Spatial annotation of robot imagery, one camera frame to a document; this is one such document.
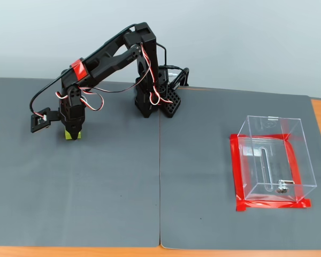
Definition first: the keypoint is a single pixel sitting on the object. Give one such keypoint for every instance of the grey table mat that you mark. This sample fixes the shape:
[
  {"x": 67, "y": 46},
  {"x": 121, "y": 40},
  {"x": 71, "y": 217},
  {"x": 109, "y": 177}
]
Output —
[
  {"x": 200, "y": 174},
  {"x": 75, "y": 174}
]

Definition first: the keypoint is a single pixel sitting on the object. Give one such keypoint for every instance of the red tape strip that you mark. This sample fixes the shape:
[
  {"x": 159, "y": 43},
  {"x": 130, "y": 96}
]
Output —
[
  {"x": 259, "y": 136},
  {"x": 273, "y": 205},
  {"x": 294, "y": 166},
  {"x": 236, "y": 171}
]

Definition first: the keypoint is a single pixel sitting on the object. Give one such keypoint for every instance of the transparent acrylic box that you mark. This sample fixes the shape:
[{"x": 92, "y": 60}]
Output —
[{"x": 275, "y": 158}]

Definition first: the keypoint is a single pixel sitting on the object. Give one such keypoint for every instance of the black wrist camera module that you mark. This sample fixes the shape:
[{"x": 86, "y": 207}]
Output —
[{"x": 38, "y": 121}]

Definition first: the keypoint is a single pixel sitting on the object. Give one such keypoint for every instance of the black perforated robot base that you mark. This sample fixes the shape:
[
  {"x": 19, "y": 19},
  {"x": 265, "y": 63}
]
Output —
[{"x": 171, "y": 103}]

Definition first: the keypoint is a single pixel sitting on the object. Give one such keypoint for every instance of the black table clamp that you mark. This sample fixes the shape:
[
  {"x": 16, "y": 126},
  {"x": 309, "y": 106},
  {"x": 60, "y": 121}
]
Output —
[{"x": 186, "y": 76}]

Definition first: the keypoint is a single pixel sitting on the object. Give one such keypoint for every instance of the metal box latch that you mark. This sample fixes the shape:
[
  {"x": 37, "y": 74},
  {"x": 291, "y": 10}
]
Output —
[{"x": 282, "y": 187}]

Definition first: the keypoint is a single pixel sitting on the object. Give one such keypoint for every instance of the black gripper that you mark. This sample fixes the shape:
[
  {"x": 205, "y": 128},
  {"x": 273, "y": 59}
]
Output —
[{"x": 73, "y": 127}]

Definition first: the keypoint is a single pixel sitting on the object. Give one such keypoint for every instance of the red tape band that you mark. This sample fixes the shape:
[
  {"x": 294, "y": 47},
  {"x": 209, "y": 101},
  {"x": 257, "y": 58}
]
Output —
[{"x": 79, "y": 69}]

